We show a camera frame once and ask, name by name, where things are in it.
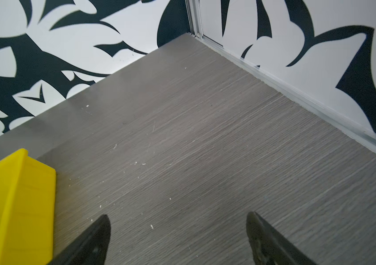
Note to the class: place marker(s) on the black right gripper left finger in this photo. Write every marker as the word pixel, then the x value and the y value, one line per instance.
pixel 89 248

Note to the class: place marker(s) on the aluminium corner post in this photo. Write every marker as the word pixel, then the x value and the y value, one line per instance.
pixel 194 15

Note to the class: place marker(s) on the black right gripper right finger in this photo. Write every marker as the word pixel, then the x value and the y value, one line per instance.
pixel 269 247

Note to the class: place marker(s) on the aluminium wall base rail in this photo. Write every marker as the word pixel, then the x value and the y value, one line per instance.
pixel 352 131

